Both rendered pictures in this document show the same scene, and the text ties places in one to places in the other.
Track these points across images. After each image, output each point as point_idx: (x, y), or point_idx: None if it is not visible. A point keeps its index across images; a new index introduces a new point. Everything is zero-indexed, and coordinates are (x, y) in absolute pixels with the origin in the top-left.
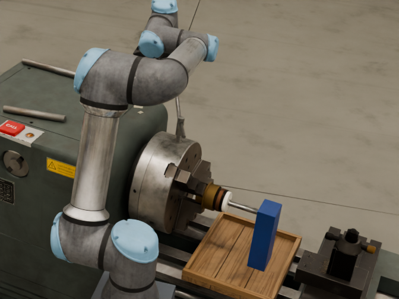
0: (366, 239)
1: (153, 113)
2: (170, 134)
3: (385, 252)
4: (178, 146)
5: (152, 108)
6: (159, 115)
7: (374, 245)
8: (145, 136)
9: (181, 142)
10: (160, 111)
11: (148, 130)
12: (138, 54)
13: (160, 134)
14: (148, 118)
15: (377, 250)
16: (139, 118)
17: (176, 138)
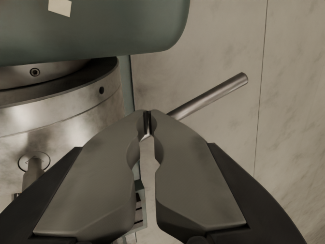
0: (140, 220)
1: (107, 41)
2: (64, 122)
3: (143, 218)
4: (11, 177)
5: (125, 29)
6: (125, 51)
7: (136, 225)
8: (6, 66)
9: (43, 167)
10: (141, 45)
11: (30, 62)
12: None
13: (26, 114)
14: (67, 44)
15: (132, 229)
16: (18, 22)
17: (27, 168)
